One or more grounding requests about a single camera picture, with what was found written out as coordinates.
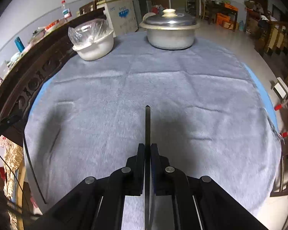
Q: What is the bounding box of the dark metal chopstick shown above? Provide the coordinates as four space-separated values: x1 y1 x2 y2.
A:
145 105 151 229

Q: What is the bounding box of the carved dark wooden sideboard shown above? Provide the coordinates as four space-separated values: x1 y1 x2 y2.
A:
0 8 106 146

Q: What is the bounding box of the clear plastic container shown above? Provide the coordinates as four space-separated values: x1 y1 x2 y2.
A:
0 62 10 80

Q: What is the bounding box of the grey tablecloth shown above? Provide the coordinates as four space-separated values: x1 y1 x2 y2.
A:
24 32 281 229

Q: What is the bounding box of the teal thermos bottle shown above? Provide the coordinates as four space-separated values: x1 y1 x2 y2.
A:
14 37 25 53

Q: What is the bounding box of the red and white bowl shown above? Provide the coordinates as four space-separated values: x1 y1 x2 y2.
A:
45 20 59 31

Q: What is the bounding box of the white bowl with plastic bag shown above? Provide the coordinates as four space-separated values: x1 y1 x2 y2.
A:
68 18 114 61

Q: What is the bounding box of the clear plastic water bottle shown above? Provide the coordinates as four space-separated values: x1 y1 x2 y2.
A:
61 0 72 19

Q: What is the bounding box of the white step stool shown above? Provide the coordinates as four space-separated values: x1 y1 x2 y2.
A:
271 77 288 101

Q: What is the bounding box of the aluminium pot with lid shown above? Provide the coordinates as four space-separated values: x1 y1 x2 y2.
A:
140 9 200 50

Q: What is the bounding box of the white chest freezer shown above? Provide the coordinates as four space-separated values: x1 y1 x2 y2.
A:
97 0 138 37

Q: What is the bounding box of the dark dining table background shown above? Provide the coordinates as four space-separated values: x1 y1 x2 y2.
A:
201 0 238 31

